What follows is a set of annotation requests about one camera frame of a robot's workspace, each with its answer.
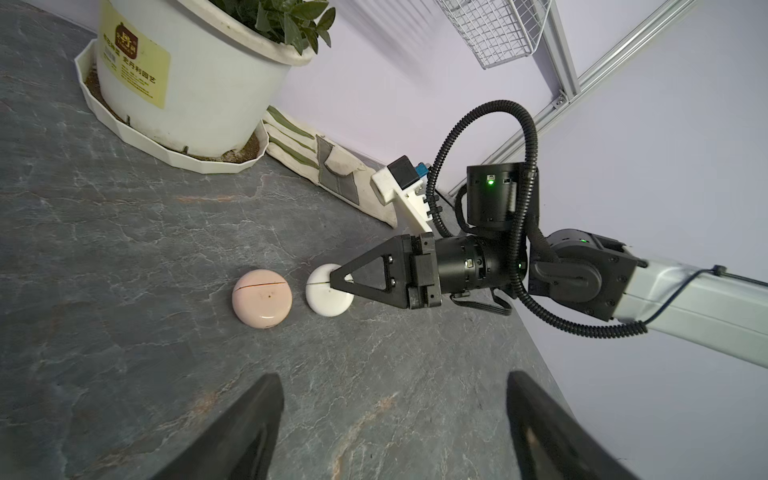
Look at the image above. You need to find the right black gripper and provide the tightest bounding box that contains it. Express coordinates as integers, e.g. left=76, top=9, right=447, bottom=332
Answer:
left=330, top=233, right=462, bottom=309

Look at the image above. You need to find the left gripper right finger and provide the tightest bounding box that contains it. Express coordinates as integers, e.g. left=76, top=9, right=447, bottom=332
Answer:
left=506, top=371, right=636, bottom=480

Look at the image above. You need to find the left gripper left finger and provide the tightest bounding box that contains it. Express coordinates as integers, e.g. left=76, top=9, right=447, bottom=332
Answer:
left=154, top=373, right=285, bottom=479

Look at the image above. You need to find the white earbud charging case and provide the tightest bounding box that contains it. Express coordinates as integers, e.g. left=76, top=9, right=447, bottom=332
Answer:
left=305, top=263, right=354, bottom=318

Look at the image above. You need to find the pink earbud charging case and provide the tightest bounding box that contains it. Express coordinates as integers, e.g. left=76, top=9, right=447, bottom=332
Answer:
left=232, top=269, right=293, bottom=329

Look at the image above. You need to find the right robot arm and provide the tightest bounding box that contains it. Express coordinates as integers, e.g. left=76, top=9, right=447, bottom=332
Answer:
left=329, top=100, right=767, bottom=366

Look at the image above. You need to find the beige gardening glove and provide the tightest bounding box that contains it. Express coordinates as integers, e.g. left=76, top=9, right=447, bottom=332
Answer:
left=262, top=106, right=398, bottom=228

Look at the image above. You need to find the potted green plant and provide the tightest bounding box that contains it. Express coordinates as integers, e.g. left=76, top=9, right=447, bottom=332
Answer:
left=75, top=1, right=336, bottom=174

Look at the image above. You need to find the long white wire basket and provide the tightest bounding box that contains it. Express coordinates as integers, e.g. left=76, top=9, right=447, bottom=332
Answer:
left=436, top=0, right=553, bottom=70

